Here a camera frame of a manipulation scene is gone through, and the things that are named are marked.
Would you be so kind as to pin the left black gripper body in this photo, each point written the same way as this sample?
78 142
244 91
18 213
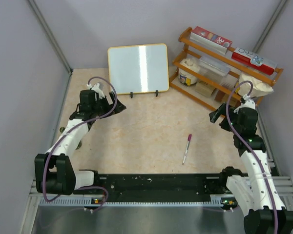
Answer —
101 106

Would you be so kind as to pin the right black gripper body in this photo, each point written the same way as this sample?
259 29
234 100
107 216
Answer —
233 117

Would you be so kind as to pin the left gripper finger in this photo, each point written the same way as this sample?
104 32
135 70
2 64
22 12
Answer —
114 112
116 106

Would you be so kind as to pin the white marker purple cap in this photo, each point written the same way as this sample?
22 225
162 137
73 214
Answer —
187 148

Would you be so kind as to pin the yellow framed whiteboard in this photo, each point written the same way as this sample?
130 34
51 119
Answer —
138 69

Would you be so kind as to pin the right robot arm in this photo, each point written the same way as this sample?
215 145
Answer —
256 195

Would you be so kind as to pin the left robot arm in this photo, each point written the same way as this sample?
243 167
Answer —
54 172

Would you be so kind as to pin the brown wooden blocks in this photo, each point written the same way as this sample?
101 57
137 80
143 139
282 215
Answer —
211 92

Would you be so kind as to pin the green glass bottle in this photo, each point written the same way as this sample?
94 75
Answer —
62 129

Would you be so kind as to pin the orange wooden shelf rack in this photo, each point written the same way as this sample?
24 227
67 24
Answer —
263 84

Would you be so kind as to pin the clear plastic container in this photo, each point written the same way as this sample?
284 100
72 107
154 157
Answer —
217 72

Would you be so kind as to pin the white plastic jar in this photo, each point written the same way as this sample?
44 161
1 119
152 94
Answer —
186 78

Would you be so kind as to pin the red white box right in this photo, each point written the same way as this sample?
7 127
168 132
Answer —
255 61

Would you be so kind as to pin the red box upper left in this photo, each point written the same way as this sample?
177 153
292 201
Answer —
210 40

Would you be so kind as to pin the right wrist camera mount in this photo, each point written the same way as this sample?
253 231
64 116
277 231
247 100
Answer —
247 102

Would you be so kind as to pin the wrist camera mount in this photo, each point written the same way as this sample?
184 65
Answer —
247 102
98 88

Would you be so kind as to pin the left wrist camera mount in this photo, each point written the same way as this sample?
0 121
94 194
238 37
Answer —
98 88

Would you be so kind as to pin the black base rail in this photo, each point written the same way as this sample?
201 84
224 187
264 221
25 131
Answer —
161 187

